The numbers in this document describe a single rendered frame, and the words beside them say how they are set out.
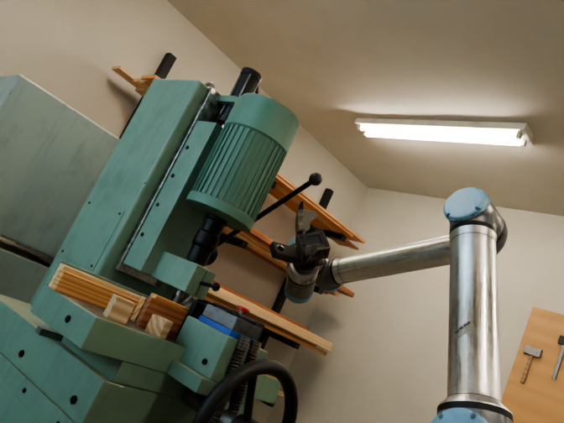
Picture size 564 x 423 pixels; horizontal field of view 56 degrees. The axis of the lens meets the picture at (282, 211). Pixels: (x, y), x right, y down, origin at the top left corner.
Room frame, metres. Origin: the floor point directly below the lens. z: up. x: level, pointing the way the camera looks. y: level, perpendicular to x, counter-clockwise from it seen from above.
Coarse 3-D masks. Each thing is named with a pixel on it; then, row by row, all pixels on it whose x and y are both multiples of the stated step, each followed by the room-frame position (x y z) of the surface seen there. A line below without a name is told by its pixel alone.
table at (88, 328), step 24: (48, 288) 1.09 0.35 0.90; (48, 312) 1.07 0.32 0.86; (72, 312) 1.02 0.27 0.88; (96, 312) 1.02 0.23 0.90; (72, 336) 0.99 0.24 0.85; (96, 336) 0.98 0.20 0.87; (120, 336) 1.02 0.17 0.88; (144, 336) 1.05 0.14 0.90; (144, 360) 1.08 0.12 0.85; (168, 360) 1.12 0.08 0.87; (192, 384) 1.07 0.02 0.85; (216, 384) 1.09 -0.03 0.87; (264, 384) 1.36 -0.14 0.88
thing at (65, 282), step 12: (60, 276) 1.07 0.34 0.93; (72, 276) 1.08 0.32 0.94; (60, 288) 1.08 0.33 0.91; (72, 288) 1.09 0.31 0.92; (84, 288) 1.11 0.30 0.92; (96, 288) 1.13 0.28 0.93; (84, 300) 1.12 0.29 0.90; (96, 300) 1.14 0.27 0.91; (108, 300) 1.16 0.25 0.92; (132, 300) 1.20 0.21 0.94; (132, 312) 1.21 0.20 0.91
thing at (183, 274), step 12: (156, 264) 1.33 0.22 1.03; (168, 264) 1.30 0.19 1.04; (180, 264) 1.27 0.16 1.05; (192, 264) 1.25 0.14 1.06; (156, 276) 1.32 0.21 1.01; (168, 276) 1.29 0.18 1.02; (180, 276) 1.26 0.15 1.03; (192, 276) 1.24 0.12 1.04; (204, 276) 1.27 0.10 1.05; (180, 288) 1.25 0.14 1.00; (192, 288) 1.25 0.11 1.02; (204, 288) 1.28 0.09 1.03
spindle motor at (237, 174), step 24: (240, 96) 1.27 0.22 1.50; (264, 96) 1.22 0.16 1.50; (240, 120) 1.22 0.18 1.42; (264, 120) 1.21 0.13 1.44; (288, 120) 1.23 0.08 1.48; (216, 144) 1.26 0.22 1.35; (240, 144) 1.22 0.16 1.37; (264, 144) 1.22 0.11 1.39; (288, 144) 1.27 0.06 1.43; (216, 168) 1.22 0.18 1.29; (240, 168) 1.22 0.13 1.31; (264, 168) 1.23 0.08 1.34; (192, 192) 1.25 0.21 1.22; (216, 192) 1.22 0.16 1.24; (240, 192) 1.22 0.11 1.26; (264, 192) 1.27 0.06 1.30; (240, 216) 1.23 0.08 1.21
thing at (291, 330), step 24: (120, 72) 3.17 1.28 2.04; (168, 72) 3.45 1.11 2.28; (288, 192) 3.98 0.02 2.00; (240, 240) 3.84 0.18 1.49; (264, 240) 3.80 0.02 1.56; (336, 240) 4.88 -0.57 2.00; (360, 240) 4.53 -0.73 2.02; (264, 312) 4.11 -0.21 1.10; (264, 336) 4.77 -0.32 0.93; (288, 336) 4.30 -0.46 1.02; (312, 336) 4.55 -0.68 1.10
